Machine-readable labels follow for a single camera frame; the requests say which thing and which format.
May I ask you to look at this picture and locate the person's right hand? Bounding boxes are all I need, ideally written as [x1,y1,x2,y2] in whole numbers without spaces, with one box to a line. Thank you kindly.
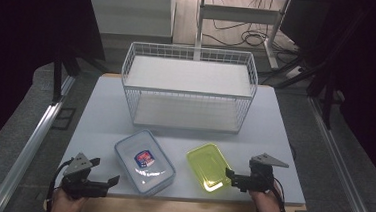
[248,183,286,212]

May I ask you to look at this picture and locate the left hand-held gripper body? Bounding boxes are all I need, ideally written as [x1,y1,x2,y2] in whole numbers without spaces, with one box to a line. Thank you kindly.
[58,150,112,202]

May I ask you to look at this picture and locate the white cabinet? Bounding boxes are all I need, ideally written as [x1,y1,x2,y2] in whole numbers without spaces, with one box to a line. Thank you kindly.
[83,0,178,41]

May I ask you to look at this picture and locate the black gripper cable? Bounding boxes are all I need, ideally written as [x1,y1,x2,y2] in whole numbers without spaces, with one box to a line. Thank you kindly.
[270,177,290,212]
[44,156,74,212]

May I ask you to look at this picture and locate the black metal stand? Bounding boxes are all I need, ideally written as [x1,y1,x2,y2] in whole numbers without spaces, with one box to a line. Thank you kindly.
[49,40,83,108]
[303,57,349,132]

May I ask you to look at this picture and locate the yellow-green lidded container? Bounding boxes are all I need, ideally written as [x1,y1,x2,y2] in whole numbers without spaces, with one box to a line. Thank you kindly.
[183,141,236,195]

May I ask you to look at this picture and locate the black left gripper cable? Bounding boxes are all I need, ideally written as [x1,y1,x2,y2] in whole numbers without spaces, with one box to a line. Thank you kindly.
[44,156,74,212]

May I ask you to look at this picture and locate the black floor cables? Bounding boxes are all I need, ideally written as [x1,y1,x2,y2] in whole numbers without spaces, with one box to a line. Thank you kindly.
[201,0,303,55]

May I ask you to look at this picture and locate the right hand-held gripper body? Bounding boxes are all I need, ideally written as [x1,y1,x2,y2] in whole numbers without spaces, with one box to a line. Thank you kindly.
[235,151,291,196]

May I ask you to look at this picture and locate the clear container with label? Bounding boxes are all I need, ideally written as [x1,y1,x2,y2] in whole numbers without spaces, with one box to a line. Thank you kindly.
[111,126,180,199]

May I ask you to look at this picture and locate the dark curtain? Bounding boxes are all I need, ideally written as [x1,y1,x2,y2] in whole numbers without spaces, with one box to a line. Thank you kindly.
[0,0,110,174]
[268,0,376,197]

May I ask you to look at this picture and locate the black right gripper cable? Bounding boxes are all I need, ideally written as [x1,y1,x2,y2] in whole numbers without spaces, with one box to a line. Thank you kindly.
[270,177,290,212]

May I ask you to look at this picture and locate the white metal desk frame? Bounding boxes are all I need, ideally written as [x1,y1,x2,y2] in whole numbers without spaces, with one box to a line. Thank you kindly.
[192,0,292,71]

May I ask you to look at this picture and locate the person's left hand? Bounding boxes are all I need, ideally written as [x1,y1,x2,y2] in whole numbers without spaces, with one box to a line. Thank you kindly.
[49,186,90,212]

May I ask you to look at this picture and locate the aluminium rail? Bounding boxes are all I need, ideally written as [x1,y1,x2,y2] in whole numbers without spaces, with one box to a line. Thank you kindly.
[300,95,376,212]
[0,70,77,212]

